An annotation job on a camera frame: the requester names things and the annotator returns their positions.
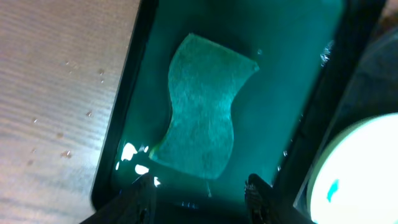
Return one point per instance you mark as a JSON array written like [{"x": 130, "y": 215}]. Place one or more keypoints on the green scrubbing sponge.
[{"x": 203, "y": 80}]

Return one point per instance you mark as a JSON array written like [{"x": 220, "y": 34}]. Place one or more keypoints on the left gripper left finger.
[{"x": 134, "y": 205}]

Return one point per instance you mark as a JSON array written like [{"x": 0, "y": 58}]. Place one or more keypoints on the round black serving tray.
[{"x": 371, "y": 94}]

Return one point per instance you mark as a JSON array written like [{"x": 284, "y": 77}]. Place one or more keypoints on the black rectangular water tray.
[{"x": 306, "y": 51}]

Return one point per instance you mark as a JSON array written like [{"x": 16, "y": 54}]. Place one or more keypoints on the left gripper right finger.
[{"x": 264, "y": 205}]

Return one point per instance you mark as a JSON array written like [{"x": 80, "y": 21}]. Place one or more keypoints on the pale green plate front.
[{"x": 355, "y": 177}]

